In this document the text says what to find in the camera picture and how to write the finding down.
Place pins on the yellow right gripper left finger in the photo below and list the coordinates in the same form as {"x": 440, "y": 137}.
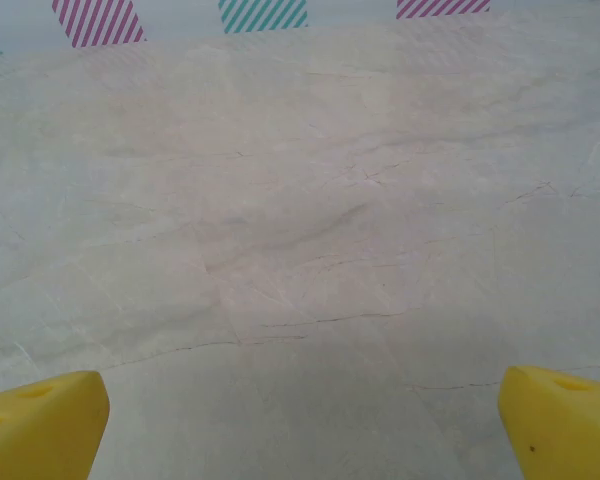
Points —
{"x": 40, "y": 430}

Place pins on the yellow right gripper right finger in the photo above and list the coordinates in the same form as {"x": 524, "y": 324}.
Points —
{"x": 565, "y": 435}

